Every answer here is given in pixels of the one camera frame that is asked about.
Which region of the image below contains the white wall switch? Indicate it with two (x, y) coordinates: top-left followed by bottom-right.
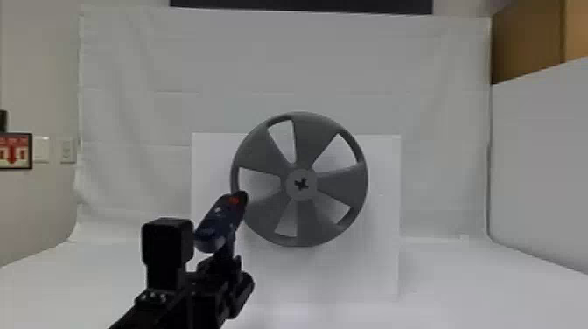
(59, 136), (77, 165)
(32, 135), (51, 165)

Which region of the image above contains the cardboard box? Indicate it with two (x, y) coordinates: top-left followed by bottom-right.
(490, 0), (588, 85)

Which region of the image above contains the grey wheel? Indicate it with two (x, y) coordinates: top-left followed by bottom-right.
(229, 110), (369, 249)

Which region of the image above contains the red wall sign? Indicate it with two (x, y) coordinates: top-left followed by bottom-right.
(0, 132), (33, 171)

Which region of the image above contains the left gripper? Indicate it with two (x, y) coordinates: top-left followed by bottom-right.
(173, 255), (256, 329)

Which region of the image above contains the white panel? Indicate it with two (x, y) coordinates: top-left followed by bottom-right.
(487, 56), (588, 276)
(190, 132), (403, 305)

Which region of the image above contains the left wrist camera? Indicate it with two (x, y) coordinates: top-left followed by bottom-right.
(140, 217), (196, 292)

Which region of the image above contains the drill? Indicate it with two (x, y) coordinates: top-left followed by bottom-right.
(192, 190), (249, 272)

